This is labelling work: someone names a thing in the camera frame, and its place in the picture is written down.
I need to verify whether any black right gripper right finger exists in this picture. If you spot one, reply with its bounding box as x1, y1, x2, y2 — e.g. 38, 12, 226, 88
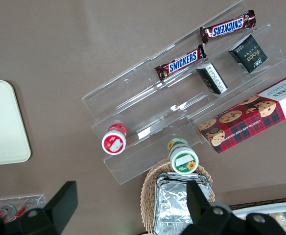
182, 180, 286, 235

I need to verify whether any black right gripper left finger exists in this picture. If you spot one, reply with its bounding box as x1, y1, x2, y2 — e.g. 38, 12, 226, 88
0, 181, 78, 235

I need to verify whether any foil-wrapped sandwich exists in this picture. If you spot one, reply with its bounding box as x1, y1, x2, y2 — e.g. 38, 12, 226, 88
153, 172, 214, 235

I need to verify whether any light wicker basket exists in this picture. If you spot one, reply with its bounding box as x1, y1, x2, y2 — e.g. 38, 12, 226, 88
140, 163, 216, 235

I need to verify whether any cream plastic tray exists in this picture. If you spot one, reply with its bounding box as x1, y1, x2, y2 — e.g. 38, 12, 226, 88
0, 79, 32, 167

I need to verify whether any clear acrylic box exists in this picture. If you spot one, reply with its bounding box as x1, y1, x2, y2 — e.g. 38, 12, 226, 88
0, 194, 47, 221

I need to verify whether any red and white can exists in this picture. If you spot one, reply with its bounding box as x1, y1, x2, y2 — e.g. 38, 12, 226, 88
0, 204, 17, 218
15, 205, 33, 217

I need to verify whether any green sunflower yogurt cup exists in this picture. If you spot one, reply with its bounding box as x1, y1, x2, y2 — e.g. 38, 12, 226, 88
167, 137, 200, 175

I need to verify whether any red yogurt cup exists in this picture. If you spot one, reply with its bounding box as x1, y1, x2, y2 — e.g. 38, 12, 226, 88
101, 123, 128, 155

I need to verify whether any wrapped bread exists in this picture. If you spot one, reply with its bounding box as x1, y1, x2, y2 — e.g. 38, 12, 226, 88
267, 211, 286, 234

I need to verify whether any red Walkers cookie box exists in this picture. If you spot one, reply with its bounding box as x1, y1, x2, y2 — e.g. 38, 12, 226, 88
198, 74, 286, 154

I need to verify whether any clear acrylic tiered shelf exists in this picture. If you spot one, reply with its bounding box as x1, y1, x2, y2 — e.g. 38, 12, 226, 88
81, 0, 286, 187

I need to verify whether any black and white tissue pack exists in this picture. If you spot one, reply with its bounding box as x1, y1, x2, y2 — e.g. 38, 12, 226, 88
196, 62, 228, 95

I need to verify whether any Snickers chocolate bar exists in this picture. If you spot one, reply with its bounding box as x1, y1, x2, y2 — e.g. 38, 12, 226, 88
199, 9, 257, 45
154, 44, 207, 82

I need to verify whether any black Face tissue pack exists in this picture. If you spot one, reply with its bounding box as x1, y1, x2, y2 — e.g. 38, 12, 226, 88
228, 34, 269, 74

